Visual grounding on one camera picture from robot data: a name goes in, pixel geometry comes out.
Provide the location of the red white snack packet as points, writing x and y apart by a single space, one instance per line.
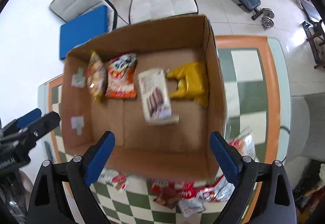
219 189

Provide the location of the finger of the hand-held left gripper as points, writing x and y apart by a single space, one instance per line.
43 125
29 117

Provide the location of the black metal rack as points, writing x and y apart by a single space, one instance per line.
316 36

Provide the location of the blue foam mat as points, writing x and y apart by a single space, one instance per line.
83 31

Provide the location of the yellow chip bag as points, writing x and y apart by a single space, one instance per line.
96 76

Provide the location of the grey sofa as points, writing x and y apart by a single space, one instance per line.
304 122

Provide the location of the person's left forearm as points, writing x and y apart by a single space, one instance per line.
12 196

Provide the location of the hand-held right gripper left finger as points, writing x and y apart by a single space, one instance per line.
100 158

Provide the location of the yellow snack packet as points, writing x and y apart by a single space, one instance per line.
193 79

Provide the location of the cardboard box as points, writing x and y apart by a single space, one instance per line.
152 158

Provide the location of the clear white snack packet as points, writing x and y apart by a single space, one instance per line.
190 206

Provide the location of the small red white packet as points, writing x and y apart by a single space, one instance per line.
115 179

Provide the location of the chrome dumbbell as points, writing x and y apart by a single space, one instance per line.
268 22
268 12

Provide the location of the red orange snack bag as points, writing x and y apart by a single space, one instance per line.
119 79

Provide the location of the white biscuit packet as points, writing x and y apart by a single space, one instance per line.
155 97

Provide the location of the red brown snack packet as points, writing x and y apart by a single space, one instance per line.
170 193

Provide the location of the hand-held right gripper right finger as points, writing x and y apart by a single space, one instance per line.
226 160

